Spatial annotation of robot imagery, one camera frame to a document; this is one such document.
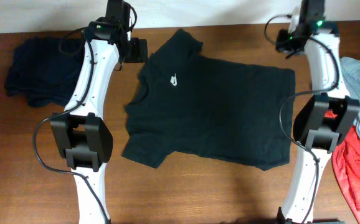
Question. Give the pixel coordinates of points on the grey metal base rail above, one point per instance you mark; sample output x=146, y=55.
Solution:
x=328, y=221

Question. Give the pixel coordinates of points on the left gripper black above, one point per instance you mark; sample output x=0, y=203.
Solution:
x=138, y=51

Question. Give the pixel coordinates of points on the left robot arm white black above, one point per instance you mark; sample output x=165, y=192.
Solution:
x=80, y=133

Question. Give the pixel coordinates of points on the black Nike t-shirt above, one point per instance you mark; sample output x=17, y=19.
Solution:
x=212, y=108

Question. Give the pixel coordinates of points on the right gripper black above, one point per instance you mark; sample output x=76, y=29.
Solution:
x=283, y=35

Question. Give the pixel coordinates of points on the red mesh shirt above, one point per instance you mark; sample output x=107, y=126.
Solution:
x=346, y=167

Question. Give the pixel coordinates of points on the folded navy blue garment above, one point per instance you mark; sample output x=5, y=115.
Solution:
x=45, y=70

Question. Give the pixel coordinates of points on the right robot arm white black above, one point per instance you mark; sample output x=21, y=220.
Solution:
x=325, y=120

